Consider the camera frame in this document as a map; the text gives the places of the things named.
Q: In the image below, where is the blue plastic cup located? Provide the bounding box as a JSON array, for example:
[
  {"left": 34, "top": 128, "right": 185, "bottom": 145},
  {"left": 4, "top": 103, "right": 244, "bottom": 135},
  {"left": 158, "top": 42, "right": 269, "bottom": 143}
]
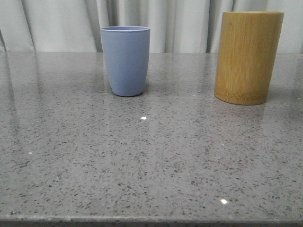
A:
[{"left": 101, "top": 26, "right": 150, "bottom": 97}]

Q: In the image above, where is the bamboo wooden cup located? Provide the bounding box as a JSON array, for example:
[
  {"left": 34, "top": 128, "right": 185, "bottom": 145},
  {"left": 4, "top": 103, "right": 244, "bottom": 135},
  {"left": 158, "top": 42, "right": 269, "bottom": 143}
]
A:
[{"left": 214, "top": 11, "right": 284, "bottom": 105}]

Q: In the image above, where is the white curtain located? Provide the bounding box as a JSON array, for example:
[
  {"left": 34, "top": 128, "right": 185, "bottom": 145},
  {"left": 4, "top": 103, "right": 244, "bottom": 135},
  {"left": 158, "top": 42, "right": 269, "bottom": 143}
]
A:
[{"left": 0, "top": 0, "right": 303, "bottom": 53}]

